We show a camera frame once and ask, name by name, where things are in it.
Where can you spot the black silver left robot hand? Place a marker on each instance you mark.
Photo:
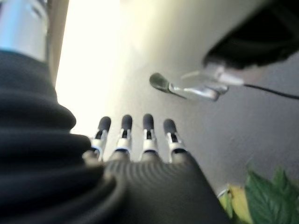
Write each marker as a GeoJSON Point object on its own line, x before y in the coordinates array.
{"type": "Point", "coordinates": [151, 186]}

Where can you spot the dark left robot foot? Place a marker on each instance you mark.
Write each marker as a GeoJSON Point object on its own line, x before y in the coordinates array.
{"type": "Point", "coordinates": [160, 81]}

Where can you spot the green leafy plant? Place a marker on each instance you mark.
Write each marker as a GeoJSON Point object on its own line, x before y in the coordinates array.
{"type": "Point", "coordinates": [268, 200]}

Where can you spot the silver left robot leg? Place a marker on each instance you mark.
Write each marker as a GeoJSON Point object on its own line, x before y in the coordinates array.
{"type": "Point", "coordinates": [252, 42]}

